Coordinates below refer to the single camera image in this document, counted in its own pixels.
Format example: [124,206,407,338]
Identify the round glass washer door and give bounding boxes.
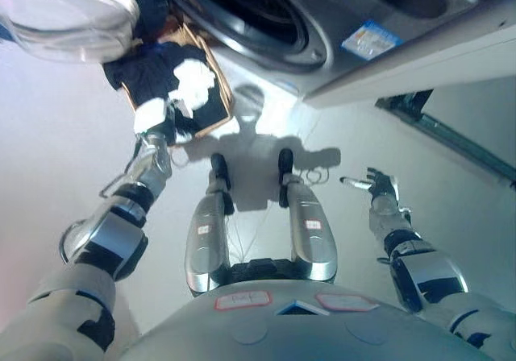
[0,0,178,64]

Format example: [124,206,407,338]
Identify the dark grey washing machine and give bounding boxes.
[169,0,481,96]

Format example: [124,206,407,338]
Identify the black metal frame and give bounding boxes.
[374,89,516,185]

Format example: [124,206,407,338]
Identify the blue white energy label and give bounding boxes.
[340,19,404,62]

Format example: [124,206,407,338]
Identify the grey robot torso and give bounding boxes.
[116,282,485,361]

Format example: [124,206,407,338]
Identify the silver left robot leg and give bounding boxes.
[184,153,235,297]

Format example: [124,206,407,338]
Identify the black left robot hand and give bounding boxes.
[132,94,202,144]

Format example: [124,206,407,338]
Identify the black clothes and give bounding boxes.
[102,40,231,136]

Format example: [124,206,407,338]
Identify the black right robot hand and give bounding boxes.
[340,167,400,199]

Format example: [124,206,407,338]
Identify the thin cable loop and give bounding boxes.
[302,166,330,185]

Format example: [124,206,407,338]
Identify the silver right robot leg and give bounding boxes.
[277,147,338,284]

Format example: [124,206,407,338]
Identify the brown laundry basket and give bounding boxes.
[120,22,235,148]

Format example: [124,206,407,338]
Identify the silver robot leg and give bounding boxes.
[184,153,235,297]
[277,147,338,284]

